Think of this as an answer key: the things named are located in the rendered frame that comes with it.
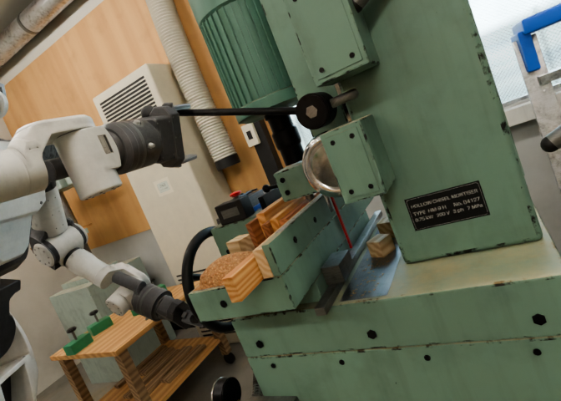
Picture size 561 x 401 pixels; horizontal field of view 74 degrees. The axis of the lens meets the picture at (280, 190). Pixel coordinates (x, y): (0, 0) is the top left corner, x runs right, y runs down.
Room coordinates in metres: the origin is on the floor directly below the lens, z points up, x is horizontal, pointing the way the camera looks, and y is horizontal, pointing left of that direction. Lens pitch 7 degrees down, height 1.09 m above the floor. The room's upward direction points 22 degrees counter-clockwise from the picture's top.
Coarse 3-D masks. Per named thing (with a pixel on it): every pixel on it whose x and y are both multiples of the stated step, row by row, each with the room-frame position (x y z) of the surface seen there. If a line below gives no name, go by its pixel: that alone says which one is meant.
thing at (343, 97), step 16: (304, 96) 0.63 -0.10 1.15; (320, 96) 0.62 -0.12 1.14; (336, 96) 0.63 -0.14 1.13; (352, 96) 0.61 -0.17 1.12; (144, 112) 0.81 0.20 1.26; (192, 112) 0.76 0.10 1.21; (208, 112) 0.75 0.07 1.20; (224, 112) 0.73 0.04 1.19; (240, 112) 0.71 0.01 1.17; (256, 112) 0.70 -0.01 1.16; (272, 112) 0.68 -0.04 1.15; (288, 112) 0.67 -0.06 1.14; (304, 112) 0.64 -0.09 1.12; (320, 112) 0.62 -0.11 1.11; (336, 112) 0.66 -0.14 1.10
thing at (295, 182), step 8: (288, 168) 0.82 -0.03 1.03; (296, 168) 0.81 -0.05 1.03; (280, 176) 0.83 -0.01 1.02; (288, 176) 0.82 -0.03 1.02; (296, 176) 0.81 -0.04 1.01; (304, 176) 0.80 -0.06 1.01; (280, 184) 0.83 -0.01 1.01; (288, 184) 0.82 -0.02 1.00; (296, 184) 0.81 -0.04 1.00; (304, 184) 0.80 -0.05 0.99; (280, 192) 0.83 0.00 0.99; (288, 192) 0.82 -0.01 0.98; (296, 192) 0.82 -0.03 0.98; (304, 192) 0.81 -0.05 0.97; (312, 192) 0.80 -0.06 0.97; (288, 200) 0.83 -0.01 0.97
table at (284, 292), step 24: (336, 216) 0.82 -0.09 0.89; (312, 240) 0.69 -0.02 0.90; (336, 240) 0.78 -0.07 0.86; (312, 264) 0.66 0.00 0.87; (216, 288) 0.64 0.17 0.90; (264, 288) 0.59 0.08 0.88; (288, 288) 0.57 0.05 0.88; (216, 312) 0.65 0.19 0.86; (240, 312) 0.62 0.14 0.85; (264, 312) 0.60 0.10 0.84
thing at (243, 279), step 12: (252, 252) 0.61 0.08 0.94; (240, 264) 0.57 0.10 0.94; (252, 264) 0.57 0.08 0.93; (228, 276) 0.54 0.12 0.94; (240, 276) 0.54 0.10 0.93; (252, 276) 0.56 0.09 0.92; (228, 288) 0.53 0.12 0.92; (240, 288) 0.53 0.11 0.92; (252, 288) 0.55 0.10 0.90; (240, 300) 0.53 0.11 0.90
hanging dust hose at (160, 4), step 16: (160, 0) 2.26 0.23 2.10; (160, 16) 2.26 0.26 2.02; (176, 16) 2.30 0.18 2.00; (160, 32) 2.27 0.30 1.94; (176, 32) 2.26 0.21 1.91; (176, 48) 2.25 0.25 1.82; (176, 64) 2.26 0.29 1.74; (192, 64) 2.28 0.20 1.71; (192, 80) 2.25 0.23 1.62; (192, 96) 2.25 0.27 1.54; (208, 96) 2.29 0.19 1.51; (208, 128) 2.25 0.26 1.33; (224, 128) 2.31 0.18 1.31; (208, 144) 2.28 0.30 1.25; (224, 144) 2.25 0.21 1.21; (224, 160) 2.24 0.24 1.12
